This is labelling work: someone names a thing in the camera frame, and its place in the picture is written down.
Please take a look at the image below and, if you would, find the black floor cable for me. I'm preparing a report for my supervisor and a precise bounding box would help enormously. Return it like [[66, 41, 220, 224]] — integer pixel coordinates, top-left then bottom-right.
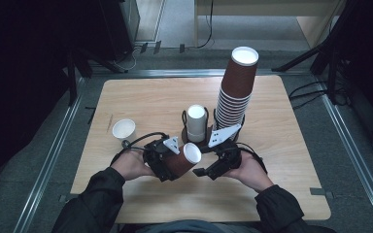
[[288, 80, 328, 100], [290, 92, 326, 111]]

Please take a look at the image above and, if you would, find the black computer case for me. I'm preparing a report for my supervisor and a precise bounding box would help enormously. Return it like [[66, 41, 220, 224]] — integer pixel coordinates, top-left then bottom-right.
[[98, 0, 141, 63]]

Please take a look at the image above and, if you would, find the brown ribbed paper cup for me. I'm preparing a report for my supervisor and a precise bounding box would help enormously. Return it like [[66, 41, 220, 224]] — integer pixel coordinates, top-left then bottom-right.
[[165, 142, 203, 180]]

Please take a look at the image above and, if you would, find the person's right hand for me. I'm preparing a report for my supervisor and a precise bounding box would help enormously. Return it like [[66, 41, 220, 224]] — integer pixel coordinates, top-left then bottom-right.
[[222, 151, 275, 194]]

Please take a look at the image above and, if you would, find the person's left hand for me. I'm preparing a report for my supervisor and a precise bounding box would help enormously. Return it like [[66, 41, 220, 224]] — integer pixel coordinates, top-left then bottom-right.
[[110, 150, 156, 182]]

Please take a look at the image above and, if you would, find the aluminium floor rail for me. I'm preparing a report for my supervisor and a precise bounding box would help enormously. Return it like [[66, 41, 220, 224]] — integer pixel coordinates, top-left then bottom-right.
[[320, 93, 373, 233], [13, 77, 85, 233]]

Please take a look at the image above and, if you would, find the stack of brown cups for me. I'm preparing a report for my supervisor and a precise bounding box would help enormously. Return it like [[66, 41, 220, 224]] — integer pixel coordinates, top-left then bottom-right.
[[212, 46, 260, 138]]

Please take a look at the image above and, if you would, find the light wooden desk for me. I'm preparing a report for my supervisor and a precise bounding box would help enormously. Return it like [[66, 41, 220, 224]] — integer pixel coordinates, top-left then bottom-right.
[[193, 0, 349, 50]]

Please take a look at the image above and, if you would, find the black wire cup holder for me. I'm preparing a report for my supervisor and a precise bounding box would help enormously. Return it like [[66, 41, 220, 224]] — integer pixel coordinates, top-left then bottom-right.
[[180, 108, 247, 150]]

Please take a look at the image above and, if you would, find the black hanging cable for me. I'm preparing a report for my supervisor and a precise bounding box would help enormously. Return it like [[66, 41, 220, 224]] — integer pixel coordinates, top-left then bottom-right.
[[195, 0, 216, 50]]

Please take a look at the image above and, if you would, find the right hand-held gripper black cable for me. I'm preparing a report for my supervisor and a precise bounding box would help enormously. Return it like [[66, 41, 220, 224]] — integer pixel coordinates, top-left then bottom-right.
[[235, 142, 269, 175]]

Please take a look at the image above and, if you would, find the white floor cable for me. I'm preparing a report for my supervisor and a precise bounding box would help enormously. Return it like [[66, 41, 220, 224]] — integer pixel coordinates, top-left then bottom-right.
[[119, 45, 142, 72]]

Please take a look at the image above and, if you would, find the left hand-held gripper black cable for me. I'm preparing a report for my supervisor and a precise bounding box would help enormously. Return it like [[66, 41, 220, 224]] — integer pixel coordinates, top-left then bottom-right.
[[109, 131, 170, 167]]

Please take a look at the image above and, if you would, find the black tripod stand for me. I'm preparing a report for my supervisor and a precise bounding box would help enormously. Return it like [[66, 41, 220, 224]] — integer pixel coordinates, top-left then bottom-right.
[[271, 0, 360, 105]]

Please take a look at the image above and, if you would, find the person's grey-blue clothing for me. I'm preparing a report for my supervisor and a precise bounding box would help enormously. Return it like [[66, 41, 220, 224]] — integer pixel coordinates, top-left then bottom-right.
[[132, 218, 263, 233]]

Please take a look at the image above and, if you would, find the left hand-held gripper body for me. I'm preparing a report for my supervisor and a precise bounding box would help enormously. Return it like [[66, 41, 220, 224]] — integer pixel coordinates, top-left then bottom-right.
[[142, 135, 182, 178]]

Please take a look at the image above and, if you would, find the grey tape piece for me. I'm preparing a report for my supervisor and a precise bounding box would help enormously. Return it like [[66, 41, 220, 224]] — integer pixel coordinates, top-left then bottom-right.
[[309, 186, 335, 200], [58, 193, 76, 204]]

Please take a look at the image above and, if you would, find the hand-held gripper black cable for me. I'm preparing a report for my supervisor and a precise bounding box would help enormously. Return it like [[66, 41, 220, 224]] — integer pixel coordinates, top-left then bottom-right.
[[109, 131, 170, 167], [235, 142, 269, 175]]

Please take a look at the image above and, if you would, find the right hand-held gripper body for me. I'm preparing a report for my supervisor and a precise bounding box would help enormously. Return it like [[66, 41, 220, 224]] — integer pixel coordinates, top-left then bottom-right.
[[207, 123, 243, 179]]

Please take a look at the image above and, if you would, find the black metal stand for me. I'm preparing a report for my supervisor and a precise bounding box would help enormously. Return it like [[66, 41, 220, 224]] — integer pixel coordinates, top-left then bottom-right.
[[65, 48, 93, 107]]

